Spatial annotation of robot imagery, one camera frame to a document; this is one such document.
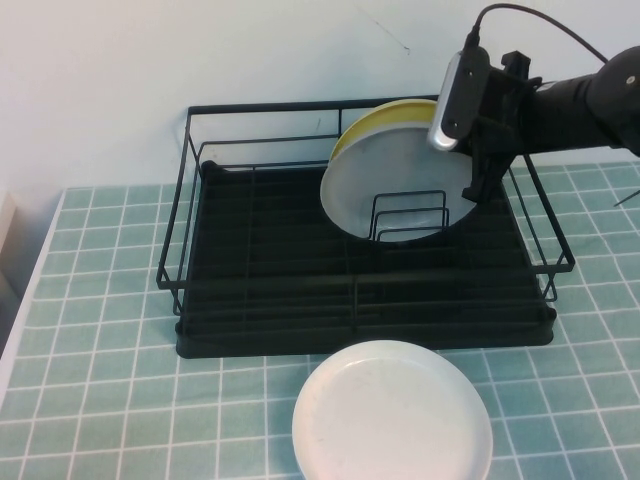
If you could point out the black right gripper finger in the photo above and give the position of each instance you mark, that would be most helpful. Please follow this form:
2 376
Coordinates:
487 175

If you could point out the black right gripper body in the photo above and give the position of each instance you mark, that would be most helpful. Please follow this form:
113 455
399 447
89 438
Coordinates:
502 105

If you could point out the grey round plate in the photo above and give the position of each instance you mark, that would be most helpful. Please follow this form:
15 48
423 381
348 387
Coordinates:
380 170

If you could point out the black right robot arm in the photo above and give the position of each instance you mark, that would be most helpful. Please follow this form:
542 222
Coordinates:
585 105

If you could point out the yellow round plate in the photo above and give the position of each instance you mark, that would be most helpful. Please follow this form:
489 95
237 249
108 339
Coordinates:
370 120

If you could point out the white round plate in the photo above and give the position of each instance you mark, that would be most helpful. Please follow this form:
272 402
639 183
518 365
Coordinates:
390 420

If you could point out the black plastic drain tray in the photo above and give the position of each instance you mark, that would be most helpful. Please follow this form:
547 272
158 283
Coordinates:
280 250

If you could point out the teal grid tablecloth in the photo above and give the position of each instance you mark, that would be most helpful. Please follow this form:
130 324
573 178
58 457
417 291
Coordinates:
100 390

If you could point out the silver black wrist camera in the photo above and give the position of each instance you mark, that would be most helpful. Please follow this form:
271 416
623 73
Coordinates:
457 100

